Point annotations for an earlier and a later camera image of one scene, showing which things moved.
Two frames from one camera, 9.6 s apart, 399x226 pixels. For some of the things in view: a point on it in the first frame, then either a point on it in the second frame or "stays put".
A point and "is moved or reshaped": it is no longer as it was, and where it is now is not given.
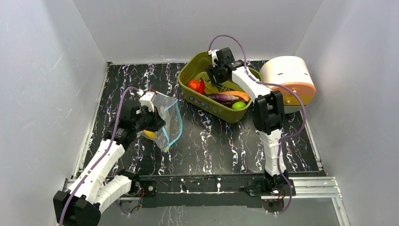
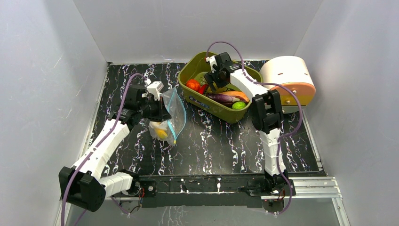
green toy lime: x=238 y=105 stays put
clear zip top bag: x=171 y=132 is moved or reshaped
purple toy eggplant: x=219 y=97 stays put
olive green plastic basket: x=195 y=67 stays put
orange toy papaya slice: x=239 y=93 stays put
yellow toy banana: x=151 y=134 -> x=162 y=133
